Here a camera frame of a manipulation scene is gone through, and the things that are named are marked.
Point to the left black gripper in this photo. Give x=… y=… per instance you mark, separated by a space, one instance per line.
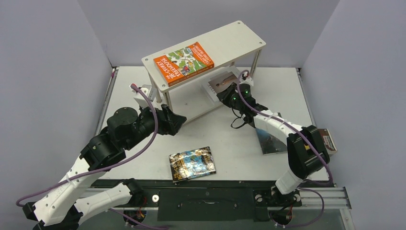
x=173 y=121

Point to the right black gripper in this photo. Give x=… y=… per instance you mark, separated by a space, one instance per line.
x=224 y=96

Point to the white style magazine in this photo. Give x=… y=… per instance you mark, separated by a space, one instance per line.
x=219 y=81

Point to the black blue treehouse book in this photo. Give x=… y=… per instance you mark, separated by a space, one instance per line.
x=191 y=164

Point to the orange 78-storey treehouse book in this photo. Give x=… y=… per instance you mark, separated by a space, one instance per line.
x=183 y=64

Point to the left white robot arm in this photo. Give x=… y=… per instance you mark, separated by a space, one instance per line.
x=63 y=208

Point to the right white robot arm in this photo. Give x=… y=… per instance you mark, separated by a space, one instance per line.
x=306 y=151

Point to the white two-tier shelf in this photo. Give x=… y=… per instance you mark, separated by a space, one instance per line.
x=225 y=45

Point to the dark blue paperback book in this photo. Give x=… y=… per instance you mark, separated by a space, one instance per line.
x=269 y=136

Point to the yellow red paperback book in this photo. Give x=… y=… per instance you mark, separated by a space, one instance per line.
x=328 y=141

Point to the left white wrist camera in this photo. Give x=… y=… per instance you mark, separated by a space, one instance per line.
x=144 y=95

